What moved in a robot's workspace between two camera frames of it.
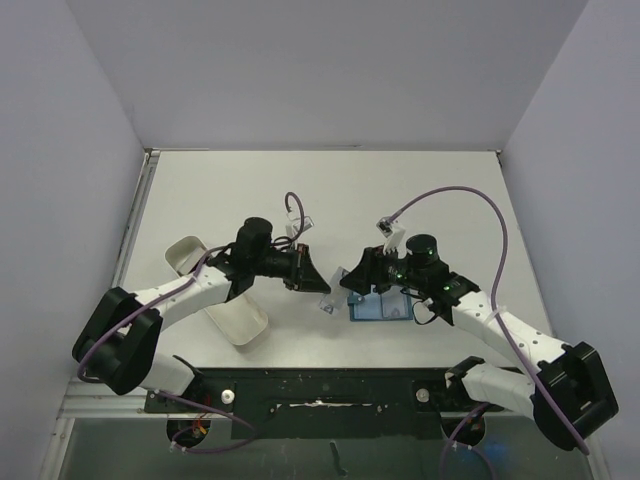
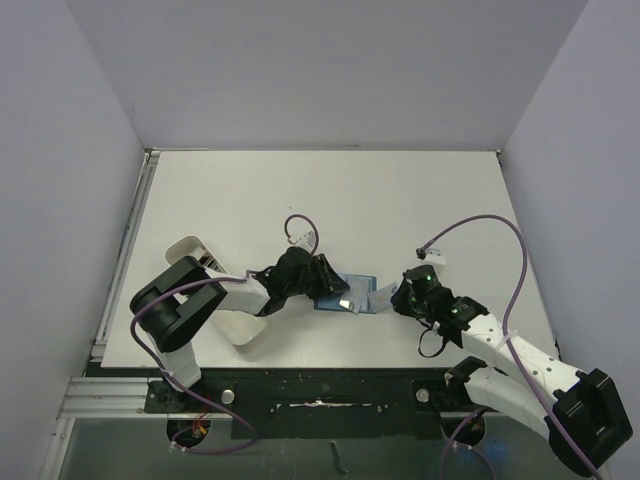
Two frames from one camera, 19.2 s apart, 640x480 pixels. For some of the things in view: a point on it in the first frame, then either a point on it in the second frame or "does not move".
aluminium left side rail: x=151 y=158 does not move
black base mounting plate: x=324 y=403 does not move
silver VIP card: x=338 y=298 -> x=348 y=305
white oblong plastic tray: x=240 y=319 does not move
